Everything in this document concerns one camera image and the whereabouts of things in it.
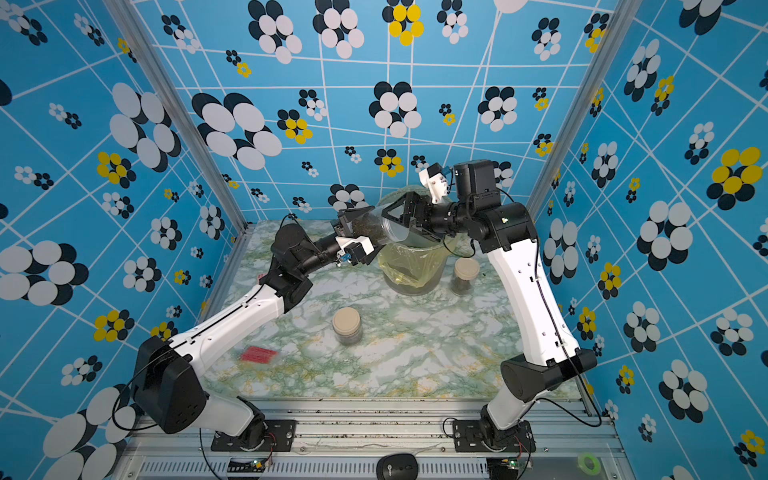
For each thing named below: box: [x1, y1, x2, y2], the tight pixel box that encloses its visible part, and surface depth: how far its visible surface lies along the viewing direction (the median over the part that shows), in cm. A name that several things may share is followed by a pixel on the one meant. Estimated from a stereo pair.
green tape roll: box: [577, 453, 601, 476], surface depth 71 cm
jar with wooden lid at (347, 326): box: [332, 307, 362, 346], surface depth 84 cm
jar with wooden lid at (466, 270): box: [451, 257, 480, 295], surface depth 95 cm
